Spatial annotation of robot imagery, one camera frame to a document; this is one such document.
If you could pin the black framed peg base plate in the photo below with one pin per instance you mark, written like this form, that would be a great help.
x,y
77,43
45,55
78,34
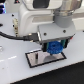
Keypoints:
x,y
43,58

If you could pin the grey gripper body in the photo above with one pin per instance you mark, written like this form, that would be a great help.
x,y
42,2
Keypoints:
x,y
52,32

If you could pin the left metal peg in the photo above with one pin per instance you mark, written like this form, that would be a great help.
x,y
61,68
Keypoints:
x,y
36,57

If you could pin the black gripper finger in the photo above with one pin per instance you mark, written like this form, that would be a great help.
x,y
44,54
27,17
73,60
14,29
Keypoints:
x,y
45,47
65,43

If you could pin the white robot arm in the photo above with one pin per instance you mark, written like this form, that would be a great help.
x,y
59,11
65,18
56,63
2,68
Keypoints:
x,y
50,20

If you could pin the blue gear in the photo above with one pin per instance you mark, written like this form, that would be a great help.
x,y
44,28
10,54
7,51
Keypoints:
x,y
54,47

